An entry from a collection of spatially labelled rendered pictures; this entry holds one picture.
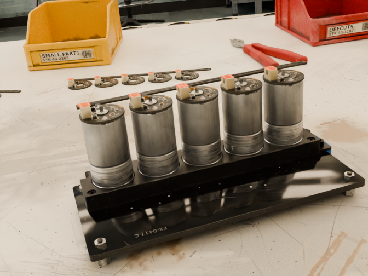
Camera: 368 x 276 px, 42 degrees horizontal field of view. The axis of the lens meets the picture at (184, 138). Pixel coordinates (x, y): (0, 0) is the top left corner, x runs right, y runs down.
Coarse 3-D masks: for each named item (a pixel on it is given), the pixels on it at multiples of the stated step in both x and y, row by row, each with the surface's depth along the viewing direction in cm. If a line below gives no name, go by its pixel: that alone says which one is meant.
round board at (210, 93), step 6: (192, 90) 28; (204, 90) 28; (210, 90) 28; (216, 90) 28; (192, 96) 27; (198, 96) 28; (204, 96) 27; (210, 96) 27; (216, 96) 27; (186, 102) 27; (192, 102) 27; (198, 102) 27
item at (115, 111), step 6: (90, 108) 27; (96, 108) 27; (108, 108) 27; (114, 108) 27; (120, 108) 27; (96, 114) 26; (108, 114) 26; (114, 114) 26; (120, 114) 26; (84, 120) 26; (90, 120) 26; (96, 120) 26; (102, 120) 26; (108, 120) 26
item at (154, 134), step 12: (168, 108) 27; (132, 120) 27; (144, 120) 27; (156, 120) 26; (168, 120) 27; (144, 132) 27; (156, 132) 27; (168, 132) 27; (144, 144) 27; (156, 144) 27; (168, 144) 27; (144, 156) 28; (156, 156) 27; (168, 156) 28; (144, 168) 28; (156, 168) 28; (168, 168) 28
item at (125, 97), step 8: (288, 64) 31; (296, 64) 31; (304, 64) 31; (248, 72) 31; (256, 72) 30; (200, 80) 30; (208, 80) 30; (216, 80) 30; (160, 88) 29; (168, 88) 29; (120, 96) 29; (128, 96) 29; (96, 104) 28
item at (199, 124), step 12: (180, 108) 28; (192, 108) 27; (204, 108) 27; (216, 108) 28; (180, 120) 28; (192, 120) 28; (204, 120) 27; (216, 120) 28; (180, 132) 29; (192, 132) 28; (204, 132) 28; (216, 132) 28; (192, 144) 28; (204, 144) 28; (216, 144) 29; (192, 156) 29; (204, 156) 28; (216, 156) 29
